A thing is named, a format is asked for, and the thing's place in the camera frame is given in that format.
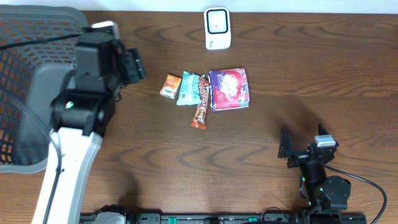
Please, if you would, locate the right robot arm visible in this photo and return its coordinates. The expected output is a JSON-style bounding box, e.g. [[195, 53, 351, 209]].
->
[[278, 124, 351, 223]]

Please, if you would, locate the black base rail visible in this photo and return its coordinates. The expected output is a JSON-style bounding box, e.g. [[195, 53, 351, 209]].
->
[[79, 212, 368, 224]]

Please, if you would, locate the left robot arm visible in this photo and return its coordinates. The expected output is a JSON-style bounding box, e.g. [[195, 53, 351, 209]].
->
[[32, 28, 146, 223]]

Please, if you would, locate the grey plastic mesh basket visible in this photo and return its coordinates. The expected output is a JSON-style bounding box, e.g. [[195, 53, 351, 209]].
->
[[1, 4, 88, 174]]

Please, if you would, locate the teal snack packet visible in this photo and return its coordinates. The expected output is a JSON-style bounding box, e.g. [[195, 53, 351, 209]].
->
[[177, 71, 204, 106]]

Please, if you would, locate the left black cable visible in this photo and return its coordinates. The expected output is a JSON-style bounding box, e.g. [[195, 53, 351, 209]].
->
[[0, 32, 83, 52]]

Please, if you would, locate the white barcode scanner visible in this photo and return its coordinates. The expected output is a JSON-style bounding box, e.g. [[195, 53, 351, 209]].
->
[[203, 7, 231, 50]]

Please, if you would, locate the small orange snack packet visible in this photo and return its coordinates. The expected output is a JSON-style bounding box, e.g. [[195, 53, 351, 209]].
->
[[160, 74, 182, 99]]

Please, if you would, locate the purple red snack bag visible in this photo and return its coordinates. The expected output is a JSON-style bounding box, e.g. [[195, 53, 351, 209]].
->
[[208, 68, 250, 111]]

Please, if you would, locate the brown orange candy bar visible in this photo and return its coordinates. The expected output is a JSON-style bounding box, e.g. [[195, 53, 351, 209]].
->
[[191, 77, 210, 130]]

